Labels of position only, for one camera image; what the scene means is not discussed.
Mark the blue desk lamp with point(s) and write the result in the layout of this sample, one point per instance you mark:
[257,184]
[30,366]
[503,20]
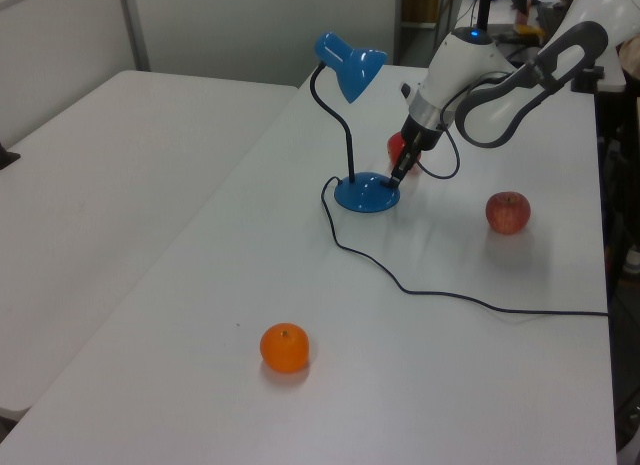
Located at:
[365,195]

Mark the black table clamp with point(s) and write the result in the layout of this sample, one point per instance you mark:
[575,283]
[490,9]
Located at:
[587,80]

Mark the grey partition frame post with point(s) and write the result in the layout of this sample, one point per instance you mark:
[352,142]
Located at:
[134,25]

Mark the black vertical pole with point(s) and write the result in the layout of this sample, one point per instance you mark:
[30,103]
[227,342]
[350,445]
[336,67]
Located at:
[483,7]

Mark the orange mandarin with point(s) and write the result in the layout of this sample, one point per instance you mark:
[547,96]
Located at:
[284,348]

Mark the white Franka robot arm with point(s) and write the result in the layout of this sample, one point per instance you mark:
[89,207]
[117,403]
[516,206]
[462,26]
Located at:
[460,65]

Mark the bright red apple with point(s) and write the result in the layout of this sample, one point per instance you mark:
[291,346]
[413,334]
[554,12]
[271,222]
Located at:
[395,146]

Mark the pale red streaked apple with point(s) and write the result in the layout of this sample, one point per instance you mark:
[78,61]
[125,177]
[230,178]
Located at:
[507,214]

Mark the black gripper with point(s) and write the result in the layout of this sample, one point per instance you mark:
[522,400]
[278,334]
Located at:
[424,134]

